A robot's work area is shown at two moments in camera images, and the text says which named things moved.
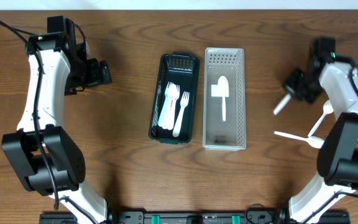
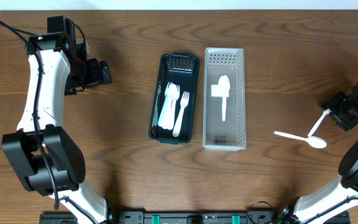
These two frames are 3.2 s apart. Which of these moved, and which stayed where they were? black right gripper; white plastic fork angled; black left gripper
Moved: black right gripper
Stayed: white plastic fork angled; black left gripper
